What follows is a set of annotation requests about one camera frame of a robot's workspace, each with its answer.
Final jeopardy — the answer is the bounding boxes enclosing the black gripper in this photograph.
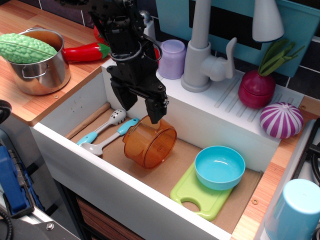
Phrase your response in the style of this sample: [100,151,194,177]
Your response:
[107,44,169,124]

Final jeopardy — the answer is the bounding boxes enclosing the orange transparent plastic pot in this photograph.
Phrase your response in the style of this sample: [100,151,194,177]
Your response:
[122,115,177,169]

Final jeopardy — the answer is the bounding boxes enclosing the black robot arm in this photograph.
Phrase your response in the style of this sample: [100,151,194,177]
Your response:
[88,0,168,124]

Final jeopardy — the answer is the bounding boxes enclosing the brown cardboard sink liner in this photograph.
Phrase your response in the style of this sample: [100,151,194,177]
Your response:
[66,103,263,240]

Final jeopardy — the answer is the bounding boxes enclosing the white toy sink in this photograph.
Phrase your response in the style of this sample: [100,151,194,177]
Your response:
[31,60,299,240]

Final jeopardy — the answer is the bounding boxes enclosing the stainless steel pot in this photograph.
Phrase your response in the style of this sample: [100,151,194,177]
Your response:
[7,27,71,95]

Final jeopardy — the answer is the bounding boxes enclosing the purple plastic cup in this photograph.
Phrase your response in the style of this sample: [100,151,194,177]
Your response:
[158,39,187,80]

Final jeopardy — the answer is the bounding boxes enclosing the red white cheese wedge toy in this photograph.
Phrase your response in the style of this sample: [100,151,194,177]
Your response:
[154,47,160,64]

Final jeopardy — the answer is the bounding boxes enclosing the grey toy faucet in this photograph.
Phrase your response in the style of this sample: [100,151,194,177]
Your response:
[181,0,238,93]

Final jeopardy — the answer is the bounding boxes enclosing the red chili pepper toy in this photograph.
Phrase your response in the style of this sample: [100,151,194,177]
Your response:
[62,42,110,62]

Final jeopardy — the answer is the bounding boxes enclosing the white salt shaker silver cap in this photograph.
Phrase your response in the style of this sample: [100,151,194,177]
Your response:
[139,10,156,41]

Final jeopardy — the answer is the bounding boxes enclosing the red strawberry toy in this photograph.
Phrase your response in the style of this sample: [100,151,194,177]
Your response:
[93,26,105,43]

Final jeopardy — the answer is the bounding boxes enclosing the blue plastic bowl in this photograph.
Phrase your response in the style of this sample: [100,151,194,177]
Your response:
[194,146,246,191]

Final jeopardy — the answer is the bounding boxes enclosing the red radish toy green leaves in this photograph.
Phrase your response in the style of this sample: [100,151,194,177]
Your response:
[238,38,304,109]

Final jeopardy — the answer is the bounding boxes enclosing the green plastic cutting board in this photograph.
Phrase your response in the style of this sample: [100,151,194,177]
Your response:
[169,163,233,222]

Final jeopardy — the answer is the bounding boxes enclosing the green bitter gourd toy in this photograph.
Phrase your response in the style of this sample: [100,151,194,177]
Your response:
[0,33,58,64]

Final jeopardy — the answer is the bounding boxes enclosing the purple white striped onion toy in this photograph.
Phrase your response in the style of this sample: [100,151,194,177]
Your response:
[259,102,304,139]

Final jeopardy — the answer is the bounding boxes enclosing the white cone lamp shade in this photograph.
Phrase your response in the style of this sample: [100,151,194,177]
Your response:
[252,0,285,43]

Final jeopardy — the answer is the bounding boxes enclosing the blue black clamp device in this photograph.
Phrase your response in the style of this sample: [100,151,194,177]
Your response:
[0,130,46,219]

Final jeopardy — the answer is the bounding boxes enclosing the black stove grate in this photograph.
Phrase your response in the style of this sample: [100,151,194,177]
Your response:
[292,118,320,186]

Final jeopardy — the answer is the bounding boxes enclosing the light blue plastic cup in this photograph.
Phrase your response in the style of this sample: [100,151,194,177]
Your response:
[265,179,320,240]

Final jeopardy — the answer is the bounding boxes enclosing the white slotted spoon blue handle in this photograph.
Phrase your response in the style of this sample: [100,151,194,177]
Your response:
[76,109,127,146]

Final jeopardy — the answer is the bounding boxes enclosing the white ladle blue handle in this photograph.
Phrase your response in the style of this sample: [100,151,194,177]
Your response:
[80,118,139,156]

